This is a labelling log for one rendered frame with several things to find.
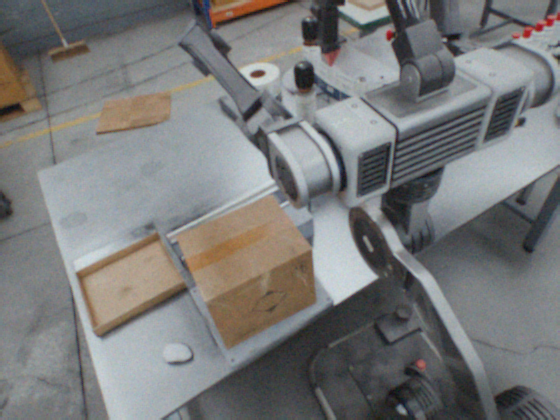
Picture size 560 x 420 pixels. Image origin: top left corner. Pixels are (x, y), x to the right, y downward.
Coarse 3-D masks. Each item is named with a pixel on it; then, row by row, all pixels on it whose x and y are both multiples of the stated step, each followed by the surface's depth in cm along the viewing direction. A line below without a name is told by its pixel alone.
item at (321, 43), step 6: (324, 30) 142; (330, 30) 141; (336, 30) 142; (324, 36) 143; (330, 36) 142; (336, 36) 143; (342, 36) 147; (318, 42) 146; (324, 42) 145; (330, 42) 144; (336, 42) 144; (342, 42) 146; (324, 48) 143
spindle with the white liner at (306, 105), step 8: (296, 64) 158; (304, 64) 157; (312, 64) 158; (296, 72) 157; (304, 72) 156; (312, 72) 158; (296, 80) 160; (304, 80) 158; (312, 80) 160; (304, 88) 161; (312, 88) 165; (296, 96) 166; (304, 96) 163; (312, 96) 164; (296, 104) 169; (304, 104) 166; (312, 104) 167; (304, 112) 169; (312, 112) 170; (312, 120) 172
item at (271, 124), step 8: (264, 120) 82; (272, 120) 81; (280, 120) 82; (288, 120) 76; (296, 120) 76; (304, 120) 76; (264, 128) 76; (272, 128) 75; (280, 128) 75; (256, 136) 84; (264, 136) 75; (264, 144) 77; (264, 152) 81; (272, 176) 82
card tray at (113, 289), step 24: (144, 240) 148; (96, 264) 143; (120, 264) 144; (144, 264) 143; (168, 264) 142; (96, 288) 139; (120, 288) 137; (144, 288) 136; (168, 288) 131; (96, 312) 132; (120, 312) 131
